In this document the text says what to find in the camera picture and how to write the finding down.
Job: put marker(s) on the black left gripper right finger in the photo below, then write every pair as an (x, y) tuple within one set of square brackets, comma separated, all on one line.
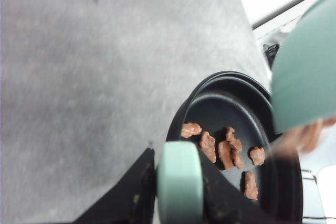
[(223, 203)]

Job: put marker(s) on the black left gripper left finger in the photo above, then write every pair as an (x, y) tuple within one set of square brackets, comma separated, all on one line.
[(131, 200)]

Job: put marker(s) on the brown beef pieces pile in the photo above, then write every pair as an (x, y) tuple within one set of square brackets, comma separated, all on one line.
[(228, 152)]

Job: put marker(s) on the teal green pan handle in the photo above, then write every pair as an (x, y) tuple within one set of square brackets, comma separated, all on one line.
[(180, 183)]

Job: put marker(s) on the black frying pan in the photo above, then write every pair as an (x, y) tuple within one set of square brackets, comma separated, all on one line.
[(232, 99)]

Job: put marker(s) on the teal green bowl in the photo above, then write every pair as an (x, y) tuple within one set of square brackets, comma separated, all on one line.
[(303, 72)]

